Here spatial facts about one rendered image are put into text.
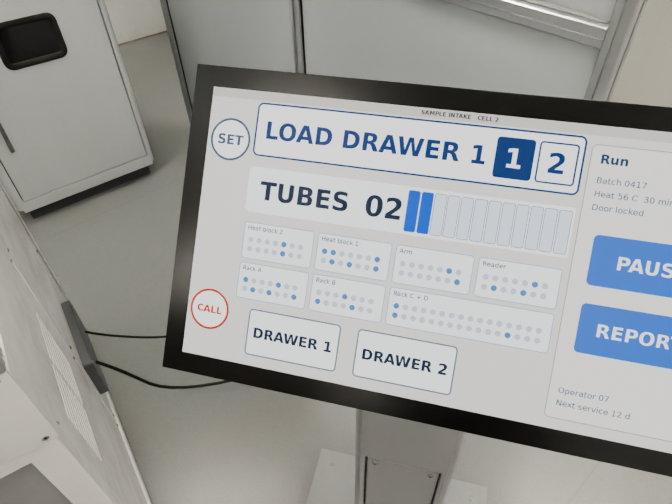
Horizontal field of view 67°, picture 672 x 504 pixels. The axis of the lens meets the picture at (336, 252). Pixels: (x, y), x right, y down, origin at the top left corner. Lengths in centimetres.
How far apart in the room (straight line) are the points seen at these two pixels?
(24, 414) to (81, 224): 178
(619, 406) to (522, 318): 11
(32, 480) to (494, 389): 62
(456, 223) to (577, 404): 19
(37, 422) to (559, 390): 59
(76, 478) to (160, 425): 83
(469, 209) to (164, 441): 133
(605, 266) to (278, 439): 123
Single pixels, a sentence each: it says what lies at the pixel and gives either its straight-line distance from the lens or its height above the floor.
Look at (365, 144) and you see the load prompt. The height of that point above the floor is 115.
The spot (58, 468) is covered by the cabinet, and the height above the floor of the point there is 73.
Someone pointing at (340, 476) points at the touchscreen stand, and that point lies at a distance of 149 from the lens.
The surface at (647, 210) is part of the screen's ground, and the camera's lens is 51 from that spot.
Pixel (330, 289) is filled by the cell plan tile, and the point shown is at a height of 105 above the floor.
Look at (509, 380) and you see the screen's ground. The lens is 50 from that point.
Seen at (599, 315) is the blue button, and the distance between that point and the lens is 50.
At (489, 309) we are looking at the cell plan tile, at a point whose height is 105.
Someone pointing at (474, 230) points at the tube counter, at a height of 110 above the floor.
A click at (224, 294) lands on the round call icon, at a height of 103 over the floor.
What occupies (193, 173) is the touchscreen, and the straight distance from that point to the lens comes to 54.
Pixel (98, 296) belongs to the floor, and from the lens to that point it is 209.
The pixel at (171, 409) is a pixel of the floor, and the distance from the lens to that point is 170.
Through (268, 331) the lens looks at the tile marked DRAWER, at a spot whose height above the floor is 101.
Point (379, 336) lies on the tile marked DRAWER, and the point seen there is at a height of 102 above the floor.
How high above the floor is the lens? 141
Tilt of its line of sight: 44 degrees down
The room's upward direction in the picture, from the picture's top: 2 degrees counter-clockwise
